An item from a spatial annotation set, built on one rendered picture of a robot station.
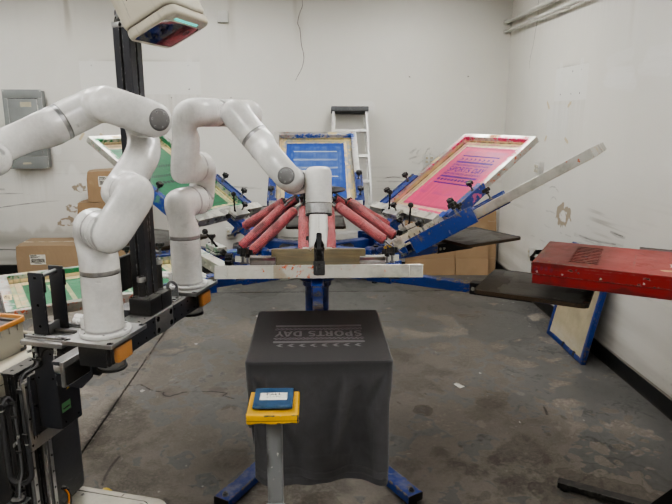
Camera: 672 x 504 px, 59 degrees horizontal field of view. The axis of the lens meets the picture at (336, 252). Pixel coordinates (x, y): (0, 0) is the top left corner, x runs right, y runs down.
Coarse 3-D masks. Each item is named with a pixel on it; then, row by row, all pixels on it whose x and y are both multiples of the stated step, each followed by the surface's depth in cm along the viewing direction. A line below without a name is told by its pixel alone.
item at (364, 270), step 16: (224, 272) 165; (240, 272) 165; (256, 272) 165; (272, 272) 165; (288, 272) 166; (304, 272) 166; (336, 272) 166; (352, 272) 166; (368, 272) 166; (384, 272) 166; (400, 272) 167; (416, 272) 167
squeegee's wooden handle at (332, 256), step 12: (276, 252) 224; (288, 252) 224; (300, 252) 225; (312, 252) 225; (324, 252) 225; (336, 252) 225; (348, 252) 225; (360, 252) 225; (276, 264) 224; (288, 264) 224; (300, 264) 224; (312, 264) 225; (336, 264) 225; (348, 264) 225
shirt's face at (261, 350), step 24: (264, 312) 223; (288, 312) 223; (312, 312) 223; (336, 312) 223; (360, 312) 224; (264, 336) 199; (264, 360) 180; (288, 360) 180; (312, 360) 180; (336, 360) 180; (360, 360) 180
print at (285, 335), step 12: (312, 324) 211; (324, 324) 211; (336, 324) 211; (348, 324) 211; (360, 324) 211; (276, 336) 199; (288, 336) 199; (300, 336) 199; (312, 336) 199; (324, 336) 199; (336, 336) 199; (348, 336) 199; (360, 336) 199
